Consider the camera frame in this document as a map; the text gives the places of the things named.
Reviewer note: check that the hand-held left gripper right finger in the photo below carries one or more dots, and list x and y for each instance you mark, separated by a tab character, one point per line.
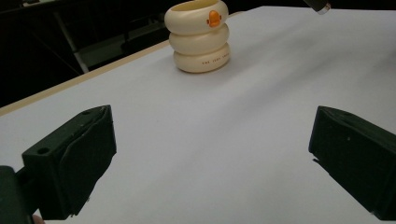
358	155

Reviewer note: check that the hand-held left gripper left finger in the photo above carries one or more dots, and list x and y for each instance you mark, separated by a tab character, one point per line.
77	158

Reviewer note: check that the cream ribbed utensil holder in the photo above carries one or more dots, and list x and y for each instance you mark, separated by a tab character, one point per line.
199	37

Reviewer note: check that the black metal stand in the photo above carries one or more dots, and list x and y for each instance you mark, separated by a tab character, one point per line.
70	43

